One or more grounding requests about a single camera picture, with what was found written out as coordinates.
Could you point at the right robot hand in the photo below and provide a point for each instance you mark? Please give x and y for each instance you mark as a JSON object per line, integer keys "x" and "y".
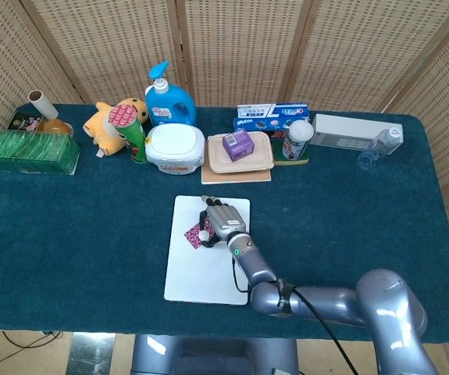
{"x": 226, "y": 220}

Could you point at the pink patterned small packet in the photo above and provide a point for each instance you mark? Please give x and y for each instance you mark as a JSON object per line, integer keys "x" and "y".
{"x": 193, "y": 236}

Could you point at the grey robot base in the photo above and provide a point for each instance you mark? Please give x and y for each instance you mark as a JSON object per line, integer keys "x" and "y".
{"x": 216, "y": 355}

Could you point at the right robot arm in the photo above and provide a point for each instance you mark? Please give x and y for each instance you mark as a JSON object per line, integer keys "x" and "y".
{"x": 325, "y": 302}

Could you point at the white rectangular board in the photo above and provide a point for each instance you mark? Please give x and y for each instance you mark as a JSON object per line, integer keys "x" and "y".
{"x": 197, "y": 269}

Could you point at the flat brown board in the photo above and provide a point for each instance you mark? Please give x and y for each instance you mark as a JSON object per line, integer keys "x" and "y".
{"x": 236, "y": 177}

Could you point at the small purple carton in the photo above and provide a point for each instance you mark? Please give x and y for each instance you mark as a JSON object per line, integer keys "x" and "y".
{"x": 239, "y": 145}

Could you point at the beige lidded lunch box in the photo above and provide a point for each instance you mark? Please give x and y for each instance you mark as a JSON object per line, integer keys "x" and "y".
{"x": 263, "y": 152}

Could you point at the white wet wipes tub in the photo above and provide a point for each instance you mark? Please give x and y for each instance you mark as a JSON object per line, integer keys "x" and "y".
{"x": 175, "y": 148}

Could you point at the yellow green sponge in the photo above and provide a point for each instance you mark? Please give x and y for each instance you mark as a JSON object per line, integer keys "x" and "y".
{"x": 305, "y": 160}

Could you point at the blue cookie box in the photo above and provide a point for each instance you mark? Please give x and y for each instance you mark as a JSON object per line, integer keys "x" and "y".
{"x": 257, "y": 125}
{"x": 273, "y": 110}

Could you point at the white can with strawberry print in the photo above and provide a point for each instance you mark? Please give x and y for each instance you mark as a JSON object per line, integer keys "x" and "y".
{"x": 296, "y": 142}

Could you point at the green Pringles can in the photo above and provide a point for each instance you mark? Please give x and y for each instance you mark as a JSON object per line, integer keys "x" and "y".
{"x": 134, "y": 136}

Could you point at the blue detergent pump bottle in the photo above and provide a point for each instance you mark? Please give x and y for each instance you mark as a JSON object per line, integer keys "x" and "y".
{"x": 169, "y": 107}

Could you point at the white power strip box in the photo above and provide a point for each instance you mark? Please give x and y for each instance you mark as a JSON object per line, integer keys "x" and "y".
{"x": 345, "y": 131}

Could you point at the yellow plush toy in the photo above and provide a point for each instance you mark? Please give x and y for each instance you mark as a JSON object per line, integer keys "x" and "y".
{"x": 101, "y": 131}

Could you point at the teal carpet table cover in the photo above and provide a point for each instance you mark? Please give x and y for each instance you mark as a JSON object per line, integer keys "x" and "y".
{"x": 72, "y": 242}

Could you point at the clear plastic water bottle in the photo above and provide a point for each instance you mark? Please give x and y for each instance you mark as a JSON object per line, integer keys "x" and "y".
{"x": 382, "y": 146}

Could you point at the bamboo folding screen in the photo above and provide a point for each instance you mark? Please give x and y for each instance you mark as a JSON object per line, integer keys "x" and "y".
{"x": 247, "y": 47}

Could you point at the brown tape roll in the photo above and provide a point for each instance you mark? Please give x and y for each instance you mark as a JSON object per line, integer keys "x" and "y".
{"x": 56, "y": 127}

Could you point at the green transparent box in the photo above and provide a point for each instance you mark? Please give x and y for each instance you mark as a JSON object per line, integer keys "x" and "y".
{"x": 29, "y": 152}

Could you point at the cardboard tube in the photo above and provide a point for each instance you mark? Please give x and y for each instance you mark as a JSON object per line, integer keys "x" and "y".
{"x": 44, "y": 104}

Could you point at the dark printed box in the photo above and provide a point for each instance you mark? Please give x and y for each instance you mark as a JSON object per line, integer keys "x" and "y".
{"x": 23, "y": 122}

